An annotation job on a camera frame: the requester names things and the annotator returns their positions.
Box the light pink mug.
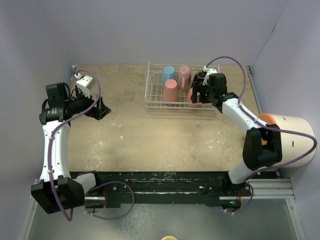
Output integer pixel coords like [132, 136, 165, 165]
[177, 65, 191, 91]

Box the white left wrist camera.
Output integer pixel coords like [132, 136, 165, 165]
[75, 75, 95, 93]

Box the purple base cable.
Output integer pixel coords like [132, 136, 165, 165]
[83, 181, 135, 221]
[223, 183, 255, 216]

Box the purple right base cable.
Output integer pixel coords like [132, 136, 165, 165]
[223, 183, 255, 216]

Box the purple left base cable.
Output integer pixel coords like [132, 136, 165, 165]
[83, 181, 135, 221]

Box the cream cylinder with orange lid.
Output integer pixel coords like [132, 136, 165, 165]
[258, 113, 316, 168]

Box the salmon pink cup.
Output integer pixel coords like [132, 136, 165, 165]
[162, 79, 179, 106]

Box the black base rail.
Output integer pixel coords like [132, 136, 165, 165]
[85, 171, 252, 208]

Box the white wire dish rack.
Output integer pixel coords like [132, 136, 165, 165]
[144, 62, 218, 112]

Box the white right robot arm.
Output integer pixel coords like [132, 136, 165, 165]
[190, 71, 283, 196]

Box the yellow round object at bottom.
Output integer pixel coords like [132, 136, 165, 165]
[161, 235, 177, 240]

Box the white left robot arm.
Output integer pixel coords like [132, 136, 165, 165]
[31, 80, 111, 220]

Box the blue cup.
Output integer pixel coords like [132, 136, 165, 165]
[161, 65, 176, 86]

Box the black mug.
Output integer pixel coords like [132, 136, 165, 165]
[192, 71, 207, 83]

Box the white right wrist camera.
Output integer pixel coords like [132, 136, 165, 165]
[202, 66, 218, 75]

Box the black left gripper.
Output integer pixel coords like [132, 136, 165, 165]
[65, 87, 111, 120]

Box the salmon pink mug with handle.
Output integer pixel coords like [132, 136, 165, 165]
[185, 87, 207, 108]

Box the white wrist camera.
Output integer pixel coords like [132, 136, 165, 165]
[75, 75, 95, 93]
[202, 66, 218, 75]

